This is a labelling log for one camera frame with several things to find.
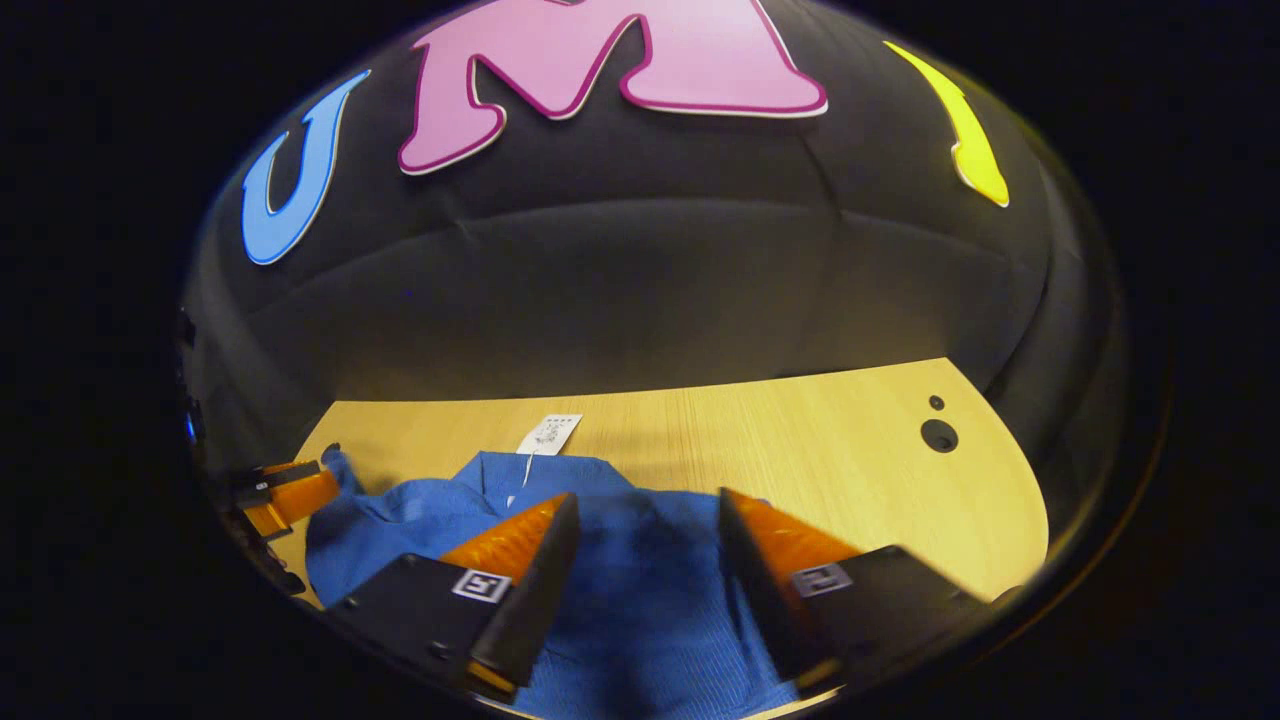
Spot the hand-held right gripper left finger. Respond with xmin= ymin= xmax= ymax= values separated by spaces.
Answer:
xmin=323 ymin=492 xmax=583 ymax=703

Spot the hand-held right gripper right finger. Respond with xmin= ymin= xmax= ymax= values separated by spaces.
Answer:
xmin=717 ymin=487 xmax=1003 ymax=697

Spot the blue knit garment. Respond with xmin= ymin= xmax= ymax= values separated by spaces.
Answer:
xmin=305 ymin=447 xmax=801 ymax=720

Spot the white paper hang tag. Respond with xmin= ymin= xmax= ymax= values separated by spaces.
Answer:
xmin=510 ymin=412 xmax=584 ymax=501

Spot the black backdrop cloth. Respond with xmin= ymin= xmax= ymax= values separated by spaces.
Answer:
xmin=180 ymin=0 xmax=1131 ymax=481

